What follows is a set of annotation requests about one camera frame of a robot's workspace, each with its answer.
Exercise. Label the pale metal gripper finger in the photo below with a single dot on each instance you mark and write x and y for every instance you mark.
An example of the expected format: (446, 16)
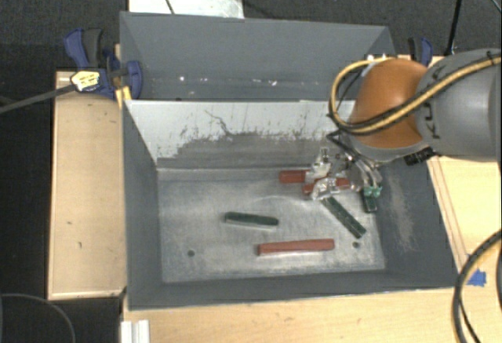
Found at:
(323, 163)
(324, 188)

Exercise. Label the red-brown flat block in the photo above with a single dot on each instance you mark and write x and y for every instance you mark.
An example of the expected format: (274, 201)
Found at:
(342, 183)
(296, 247)
(292, 177)

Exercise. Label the dark green flat block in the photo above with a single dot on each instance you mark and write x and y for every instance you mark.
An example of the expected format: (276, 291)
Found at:
(369, 205)
(251, 220)
(347, 217)

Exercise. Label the grey metal bin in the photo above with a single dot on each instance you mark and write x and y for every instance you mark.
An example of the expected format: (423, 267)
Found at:
(219, 192)

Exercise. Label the pale wood board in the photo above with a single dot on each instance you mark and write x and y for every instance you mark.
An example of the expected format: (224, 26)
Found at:
(84, 192)

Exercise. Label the black cylinder on white bracket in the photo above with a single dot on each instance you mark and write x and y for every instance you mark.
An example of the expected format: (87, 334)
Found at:
(419, 156)

